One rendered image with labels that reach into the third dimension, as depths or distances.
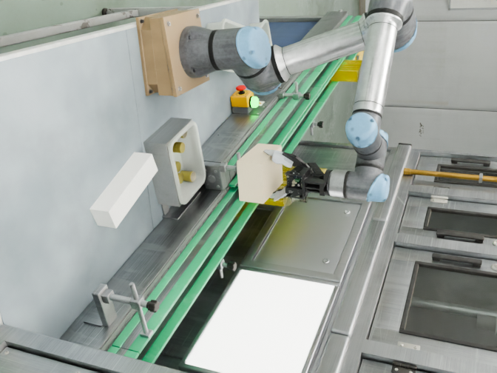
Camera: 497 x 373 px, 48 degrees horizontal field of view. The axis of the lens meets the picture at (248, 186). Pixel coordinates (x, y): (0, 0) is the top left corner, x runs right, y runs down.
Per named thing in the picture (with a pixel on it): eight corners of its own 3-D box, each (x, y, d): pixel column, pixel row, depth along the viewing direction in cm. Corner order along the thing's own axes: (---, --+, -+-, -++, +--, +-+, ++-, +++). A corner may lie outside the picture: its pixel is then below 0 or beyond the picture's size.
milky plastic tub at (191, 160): (159, 205, 177) (183, 208, 173) (143, 141, 165) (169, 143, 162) (184, 177, 190) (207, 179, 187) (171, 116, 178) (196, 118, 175)
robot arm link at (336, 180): (350, 166, 153) (349, 194, 156) (333, 165, 155) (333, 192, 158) (342, 176, 147) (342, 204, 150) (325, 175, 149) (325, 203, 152)
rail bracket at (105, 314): (86, 328, 144) (161, 346, 135) (66, 277, 135) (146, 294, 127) (96, 314, 148) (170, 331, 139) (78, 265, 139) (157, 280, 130)
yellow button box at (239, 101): (231, 112, 220) (248, 113, 218) (228, 95, 217) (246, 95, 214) (238, 105, 226) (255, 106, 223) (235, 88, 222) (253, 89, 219)
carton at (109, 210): (89, 209, 146) (108, 212, 143) (134, 152, 162) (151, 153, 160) (97, 225, 150) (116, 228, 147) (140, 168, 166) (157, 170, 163)
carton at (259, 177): (236, 161, 156) (261, 163, 153) (258, 143, 169) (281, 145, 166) (239, 200, 160) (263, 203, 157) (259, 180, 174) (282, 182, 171)
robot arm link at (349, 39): (228, 48, 170) (407, -17, 154) (245, 71, 184) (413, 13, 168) (233, 82, 166) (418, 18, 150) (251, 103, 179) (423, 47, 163)
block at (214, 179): (204, 189, 191) (222, 192, 189) (200, 166, 187) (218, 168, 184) (208, 184, 194) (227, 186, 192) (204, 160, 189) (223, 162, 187)
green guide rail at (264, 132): (225, 168, 189) (247, 170, 186) (225, 166, 188) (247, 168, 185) (348, 17, 323) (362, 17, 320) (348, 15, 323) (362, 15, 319)
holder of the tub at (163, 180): (161, 217, 180) (183, 221, 177) (143, 142, 166) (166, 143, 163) (186, 189, 193) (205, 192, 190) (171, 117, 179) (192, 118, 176)
